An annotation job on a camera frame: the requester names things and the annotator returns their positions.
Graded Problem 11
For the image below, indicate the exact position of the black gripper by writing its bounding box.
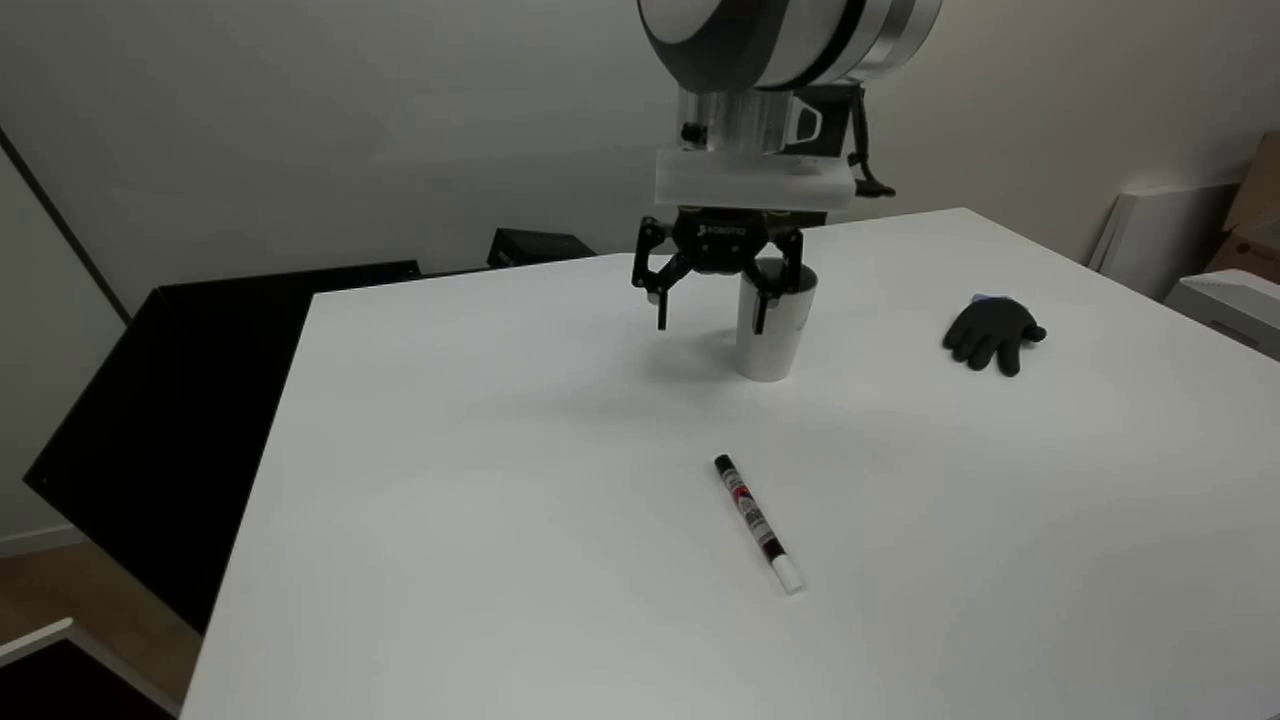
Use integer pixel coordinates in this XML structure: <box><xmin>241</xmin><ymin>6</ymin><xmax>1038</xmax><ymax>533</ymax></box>
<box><xmin>627</xmin><ymin>209</ymin><xmax>819</xmax><ymax>337</ymax></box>

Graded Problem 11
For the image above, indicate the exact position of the black white marker pen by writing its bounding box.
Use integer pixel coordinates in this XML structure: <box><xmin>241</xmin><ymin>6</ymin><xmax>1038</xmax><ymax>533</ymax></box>
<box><xmin>713</xmin><ymin>452</ymin><xmax>814</xmax><ymax>601</ymax></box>

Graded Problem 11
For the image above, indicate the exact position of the white mug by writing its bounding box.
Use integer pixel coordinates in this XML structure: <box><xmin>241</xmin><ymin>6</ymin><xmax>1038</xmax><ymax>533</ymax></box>
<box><xmin>734</xmin><ymin>260</ymin><xmax>825</xmax><ymax>389</ymax></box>

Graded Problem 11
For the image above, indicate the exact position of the black chair back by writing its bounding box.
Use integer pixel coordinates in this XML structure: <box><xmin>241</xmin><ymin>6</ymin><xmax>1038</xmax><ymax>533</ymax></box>
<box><xmin>484</xmin><ymin>226</ymin><xmax>599</xmax><ymax>272</ymax></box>

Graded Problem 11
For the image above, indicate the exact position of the black glove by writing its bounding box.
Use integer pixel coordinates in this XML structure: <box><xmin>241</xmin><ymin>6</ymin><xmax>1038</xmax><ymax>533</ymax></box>
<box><xmin>941</xmin><ymin>291</ymin><xmax>1051</xmax><ymax>382</ymax></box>

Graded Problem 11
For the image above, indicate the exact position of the white cabinet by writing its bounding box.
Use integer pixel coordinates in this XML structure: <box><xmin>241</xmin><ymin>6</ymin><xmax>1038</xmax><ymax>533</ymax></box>
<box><xmin>1086</xmin><ymin>176</ymin><xmax>1235</xmax><ymax>303</ymax></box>

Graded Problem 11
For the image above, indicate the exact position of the white flat box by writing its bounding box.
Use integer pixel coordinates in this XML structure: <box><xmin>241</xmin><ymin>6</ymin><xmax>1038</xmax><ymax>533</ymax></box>
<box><xmin>1160</xmin><ymin>266</ymin><xmax>1280</xmax><ymax>363</ymax></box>

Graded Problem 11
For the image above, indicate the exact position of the brown cardboard box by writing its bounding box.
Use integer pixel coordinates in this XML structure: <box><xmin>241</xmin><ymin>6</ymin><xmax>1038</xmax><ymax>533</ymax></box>
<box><xmin>1204</xmin><ymin>123</ymin><xmax>1280</xmax><ymax>283</ymax></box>

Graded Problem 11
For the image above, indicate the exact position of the black side desk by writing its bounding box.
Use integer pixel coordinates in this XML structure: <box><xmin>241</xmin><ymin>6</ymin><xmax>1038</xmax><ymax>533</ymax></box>
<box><xmin>21</xmin><ymin>258</ymin><xmax>425</xmax><ymax>636</ymax></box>

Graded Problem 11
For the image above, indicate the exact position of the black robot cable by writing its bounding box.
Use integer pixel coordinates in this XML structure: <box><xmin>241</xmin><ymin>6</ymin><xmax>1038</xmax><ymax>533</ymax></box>
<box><xmin>841</xmin><ymin>80</ymin><xmax>900</xmax><ymax>205</ymax></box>

